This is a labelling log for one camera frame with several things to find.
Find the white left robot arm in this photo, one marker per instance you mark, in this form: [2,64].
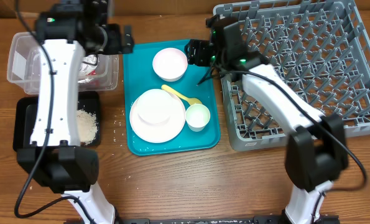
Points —
[66,34]

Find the white bowl with brown food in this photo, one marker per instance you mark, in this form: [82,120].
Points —
[154,106]

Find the white mint cup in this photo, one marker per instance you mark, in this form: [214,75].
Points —
[197,117]

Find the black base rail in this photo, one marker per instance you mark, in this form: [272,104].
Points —
[203,220]

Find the teal plastic tray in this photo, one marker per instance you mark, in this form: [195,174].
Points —
[139,76]

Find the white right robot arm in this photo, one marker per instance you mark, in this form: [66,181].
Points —
[316,152]

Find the black tray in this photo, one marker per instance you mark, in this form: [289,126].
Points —
[26,112]

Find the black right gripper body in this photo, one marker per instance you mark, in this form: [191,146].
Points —
[205,56]

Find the clear plastic bin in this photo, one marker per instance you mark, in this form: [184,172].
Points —
[24,67]

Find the white napkin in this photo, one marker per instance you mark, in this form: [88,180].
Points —
[88,65]

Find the large white plate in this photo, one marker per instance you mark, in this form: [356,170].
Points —
[163,132]

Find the yellow plastic spoon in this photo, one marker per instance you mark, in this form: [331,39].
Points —
[190,101]

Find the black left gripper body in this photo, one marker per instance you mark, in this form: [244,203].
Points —
[109,42]

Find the pink bowl with rice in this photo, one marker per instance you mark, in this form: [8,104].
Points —
[170,64]

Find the red snack wrapper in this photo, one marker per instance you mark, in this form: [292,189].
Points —
[88,79]

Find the pile of rice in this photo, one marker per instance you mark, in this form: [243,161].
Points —
[87,126]

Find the grey dish rack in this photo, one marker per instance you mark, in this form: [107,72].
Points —
[320,49]

